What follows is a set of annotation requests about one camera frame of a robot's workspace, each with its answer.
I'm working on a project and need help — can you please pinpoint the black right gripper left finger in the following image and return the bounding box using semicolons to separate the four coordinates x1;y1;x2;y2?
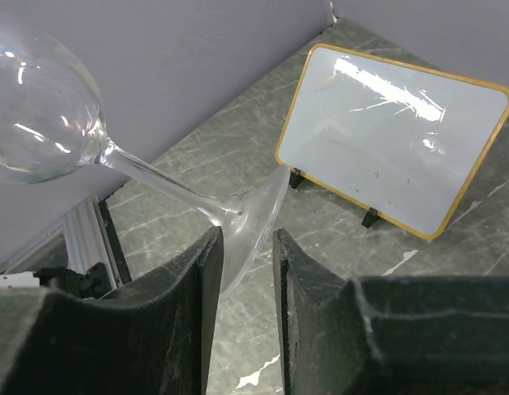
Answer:
0;226;224;394

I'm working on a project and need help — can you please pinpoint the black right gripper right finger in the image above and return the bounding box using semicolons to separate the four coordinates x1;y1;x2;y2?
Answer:
272;229;509;394

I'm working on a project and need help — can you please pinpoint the yellow framed whiteboard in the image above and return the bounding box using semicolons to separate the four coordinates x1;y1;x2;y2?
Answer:
275;43;509;239

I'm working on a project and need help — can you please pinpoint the black whiteboard stand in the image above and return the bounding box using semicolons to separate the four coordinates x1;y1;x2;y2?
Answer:
289;169;380;229

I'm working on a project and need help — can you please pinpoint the aluminium mounting rail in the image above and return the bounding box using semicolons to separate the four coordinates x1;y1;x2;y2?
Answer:
0;196;132;299

